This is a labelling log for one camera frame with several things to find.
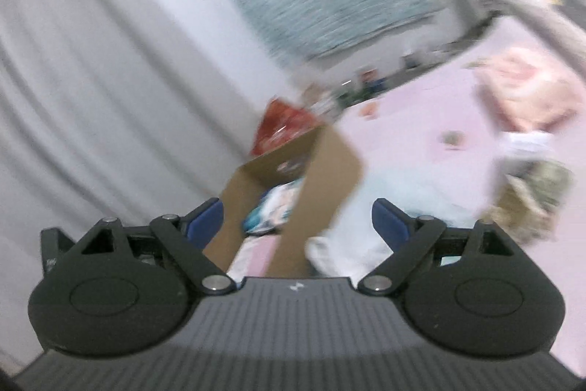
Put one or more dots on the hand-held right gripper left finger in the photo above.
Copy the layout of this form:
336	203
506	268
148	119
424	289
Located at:
206	221

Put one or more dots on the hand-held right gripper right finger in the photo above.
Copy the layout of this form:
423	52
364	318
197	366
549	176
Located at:
391	219

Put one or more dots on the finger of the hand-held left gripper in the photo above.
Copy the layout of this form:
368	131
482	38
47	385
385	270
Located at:
55	240

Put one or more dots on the white plastic bag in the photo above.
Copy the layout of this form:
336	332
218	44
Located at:
348	253

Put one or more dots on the white blue tissue packet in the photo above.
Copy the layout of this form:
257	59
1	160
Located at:
272	203

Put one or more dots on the brown cardboard box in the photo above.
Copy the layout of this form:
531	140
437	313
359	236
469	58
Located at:
325	189

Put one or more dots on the red snack bag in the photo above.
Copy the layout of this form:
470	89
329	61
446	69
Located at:
279	125

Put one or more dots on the crumpled green floral cloth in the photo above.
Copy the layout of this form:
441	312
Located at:
535	194

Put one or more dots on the white curtain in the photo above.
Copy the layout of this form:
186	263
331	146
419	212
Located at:
91	98

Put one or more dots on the white round container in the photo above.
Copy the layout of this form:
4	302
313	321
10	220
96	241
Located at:
522	148

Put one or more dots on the red wet wipes pack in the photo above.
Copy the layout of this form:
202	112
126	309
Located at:
526	88

